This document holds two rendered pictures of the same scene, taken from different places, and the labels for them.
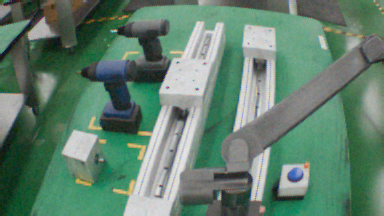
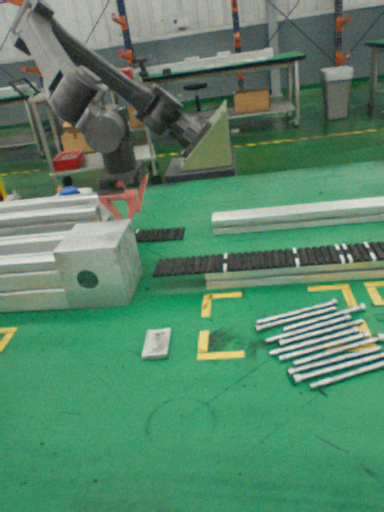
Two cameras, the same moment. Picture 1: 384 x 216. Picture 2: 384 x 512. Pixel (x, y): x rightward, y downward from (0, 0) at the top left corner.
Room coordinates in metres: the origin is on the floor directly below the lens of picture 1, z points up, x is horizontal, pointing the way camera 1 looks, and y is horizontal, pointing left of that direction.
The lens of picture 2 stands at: (0.41, 0.72, 1.11)
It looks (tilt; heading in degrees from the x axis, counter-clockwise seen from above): 26 degrees down; 265
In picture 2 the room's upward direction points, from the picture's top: 9 degrees counter-clockwise
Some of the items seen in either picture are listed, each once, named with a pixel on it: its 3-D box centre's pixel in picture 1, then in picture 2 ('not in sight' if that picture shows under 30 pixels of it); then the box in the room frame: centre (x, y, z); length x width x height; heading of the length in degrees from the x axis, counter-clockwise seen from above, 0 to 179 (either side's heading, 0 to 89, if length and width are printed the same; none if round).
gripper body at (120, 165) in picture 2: (235, 207); (119, 159); (0.44, -0.06, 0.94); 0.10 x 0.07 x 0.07; 75
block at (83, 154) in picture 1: (86, 158); not in sight; (0.71, 0.30, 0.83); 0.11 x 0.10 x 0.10; 71
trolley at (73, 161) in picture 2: not in sight; (93, 131); (0.73, -3.25, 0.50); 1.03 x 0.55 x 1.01; 178
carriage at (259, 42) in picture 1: (260, 44); not in sight; (1.11, -0.24, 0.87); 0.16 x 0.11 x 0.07; 165
